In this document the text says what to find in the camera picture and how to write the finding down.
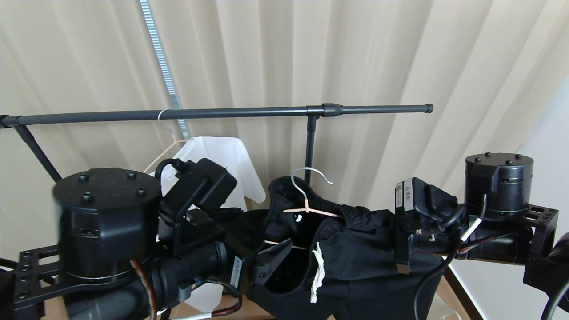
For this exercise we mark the beige curtain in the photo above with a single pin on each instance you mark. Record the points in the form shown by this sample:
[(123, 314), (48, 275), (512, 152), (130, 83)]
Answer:
[(355, 44)]

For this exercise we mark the black garment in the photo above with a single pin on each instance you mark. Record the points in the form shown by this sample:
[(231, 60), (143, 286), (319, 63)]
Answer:
[(355, 249)]

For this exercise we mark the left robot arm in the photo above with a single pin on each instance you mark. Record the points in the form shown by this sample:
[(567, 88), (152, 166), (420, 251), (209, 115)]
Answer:
[(102, 213)]

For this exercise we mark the pink clothes hanger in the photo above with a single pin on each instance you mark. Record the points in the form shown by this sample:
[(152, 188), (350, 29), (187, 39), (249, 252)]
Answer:
[(174, 141), (306, 206)]

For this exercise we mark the white laundry basket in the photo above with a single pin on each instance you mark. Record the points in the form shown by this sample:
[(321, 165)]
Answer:
[(451, 311)]

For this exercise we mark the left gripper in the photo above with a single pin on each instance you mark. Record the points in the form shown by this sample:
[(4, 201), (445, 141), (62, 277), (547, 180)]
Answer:
[(191, 271)]

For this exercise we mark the black clothes rack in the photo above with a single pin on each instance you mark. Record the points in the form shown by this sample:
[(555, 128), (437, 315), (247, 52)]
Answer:
[(222, 112)]

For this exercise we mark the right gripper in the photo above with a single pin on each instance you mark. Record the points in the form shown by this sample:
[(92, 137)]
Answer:
[(498, 249)]

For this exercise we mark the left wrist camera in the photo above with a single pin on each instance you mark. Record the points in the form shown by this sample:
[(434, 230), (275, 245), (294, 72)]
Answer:
[(204, 186)]

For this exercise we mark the white printed t-shirt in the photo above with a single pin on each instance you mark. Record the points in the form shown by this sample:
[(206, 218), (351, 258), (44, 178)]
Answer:
[(231, 160)]

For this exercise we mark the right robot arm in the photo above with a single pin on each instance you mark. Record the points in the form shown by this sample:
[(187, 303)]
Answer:
[(498, 182)]

